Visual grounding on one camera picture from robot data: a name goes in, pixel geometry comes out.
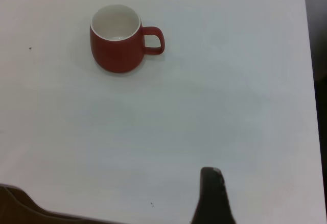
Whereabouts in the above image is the red ceramic cup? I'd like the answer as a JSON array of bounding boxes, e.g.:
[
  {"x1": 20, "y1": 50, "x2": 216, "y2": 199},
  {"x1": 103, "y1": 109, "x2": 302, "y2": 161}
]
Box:
[{"x1": 89, "y1": 4, "x2": 166, "y2": 73}]

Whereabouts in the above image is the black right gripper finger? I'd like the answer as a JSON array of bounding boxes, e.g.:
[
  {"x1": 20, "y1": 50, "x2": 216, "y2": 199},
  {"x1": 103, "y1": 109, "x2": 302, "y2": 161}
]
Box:
[{"x1": 191, "y1": 167, "x2": 238, "y2": 224}]

